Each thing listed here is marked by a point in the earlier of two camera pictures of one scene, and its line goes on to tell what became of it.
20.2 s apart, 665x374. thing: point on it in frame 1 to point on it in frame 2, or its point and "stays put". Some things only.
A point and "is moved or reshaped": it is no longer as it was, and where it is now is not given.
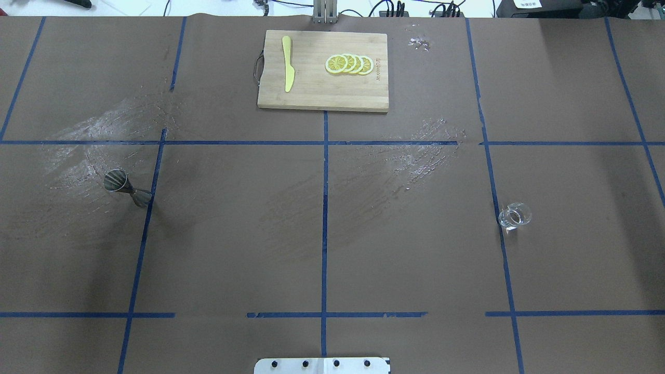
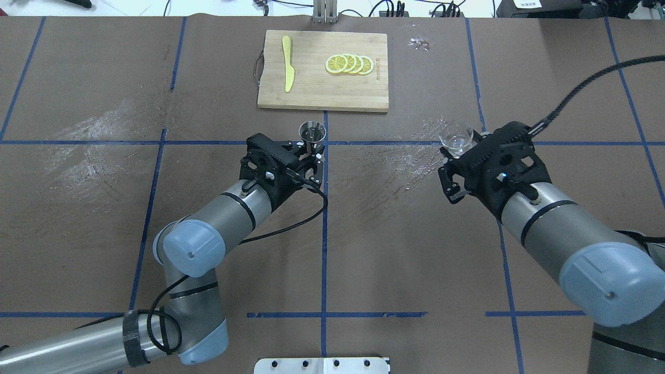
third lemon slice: (359, 64) stays put
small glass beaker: (516, 214) is moved or reshaped
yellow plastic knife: (289, 70) stays put
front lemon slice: (336, 64) stays put
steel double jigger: (117, 180) to (312, 131)
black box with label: (540, 9) stays put
